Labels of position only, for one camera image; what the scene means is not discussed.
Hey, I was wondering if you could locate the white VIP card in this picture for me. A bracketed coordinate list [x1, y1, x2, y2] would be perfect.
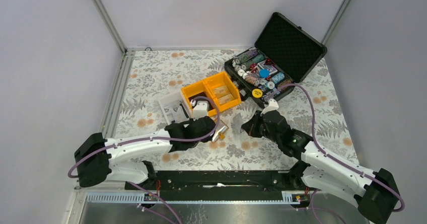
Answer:
[232, 113, 243, 134]

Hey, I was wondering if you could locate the orange card holder wallet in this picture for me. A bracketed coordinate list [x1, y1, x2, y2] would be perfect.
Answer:
[212, 118, 229, 142]

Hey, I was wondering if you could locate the clear plastic card bin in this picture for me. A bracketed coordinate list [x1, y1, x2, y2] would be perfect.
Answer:
[158, 91, 191, 125]

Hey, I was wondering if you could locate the yellow divided plastic bin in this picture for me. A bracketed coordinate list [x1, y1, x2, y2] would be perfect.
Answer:
[181, 71, 242, 113]

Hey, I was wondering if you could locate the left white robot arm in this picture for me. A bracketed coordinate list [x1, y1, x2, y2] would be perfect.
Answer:
[68, 116, 218, 189]

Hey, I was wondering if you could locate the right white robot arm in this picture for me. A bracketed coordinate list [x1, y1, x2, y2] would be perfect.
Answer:
[241, 110, 400, 223]

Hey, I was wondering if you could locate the playing card deck box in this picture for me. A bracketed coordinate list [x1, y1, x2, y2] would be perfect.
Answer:
[257, 62, 277, 76]

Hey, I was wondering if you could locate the yellow round dealer button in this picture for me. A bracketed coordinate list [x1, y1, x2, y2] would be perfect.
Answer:
[251, 88, 263, 99]

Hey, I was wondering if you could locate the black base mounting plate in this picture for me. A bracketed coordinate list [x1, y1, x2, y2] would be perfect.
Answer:
[124, 170, 312, 203]

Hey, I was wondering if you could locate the blue round chip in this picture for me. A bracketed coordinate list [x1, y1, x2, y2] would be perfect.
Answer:
[259, 69, 270, 79]

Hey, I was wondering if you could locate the black poker chip case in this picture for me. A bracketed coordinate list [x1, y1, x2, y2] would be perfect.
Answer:
[224, 12, 327, 107]

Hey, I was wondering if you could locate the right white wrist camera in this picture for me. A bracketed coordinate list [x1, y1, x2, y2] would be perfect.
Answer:
[260, 99, 279, 115]

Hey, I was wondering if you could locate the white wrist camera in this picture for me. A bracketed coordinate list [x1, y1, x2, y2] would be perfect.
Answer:
[190, 100, 209, 120]
[260, 99, 279, 115]

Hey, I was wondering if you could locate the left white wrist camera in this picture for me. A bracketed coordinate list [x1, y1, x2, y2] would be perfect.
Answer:
[190, 100, 209, 120]

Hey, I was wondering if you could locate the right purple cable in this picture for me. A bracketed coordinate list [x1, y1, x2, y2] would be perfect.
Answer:
[266, 83, 406, 224]

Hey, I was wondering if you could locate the purple cable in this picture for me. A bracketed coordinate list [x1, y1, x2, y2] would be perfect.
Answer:
[266, 83, 406, 224]
[68, 96, 222, 224]

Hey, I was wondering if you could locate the aluminium frame rail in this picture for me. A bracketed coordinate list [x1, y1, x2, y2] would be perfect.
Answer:
[99, 49, 135, 138]

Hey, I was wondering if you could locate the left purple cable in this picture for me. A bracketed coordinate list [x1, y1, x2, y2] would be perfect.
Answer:
[68, 96, 222, 224]

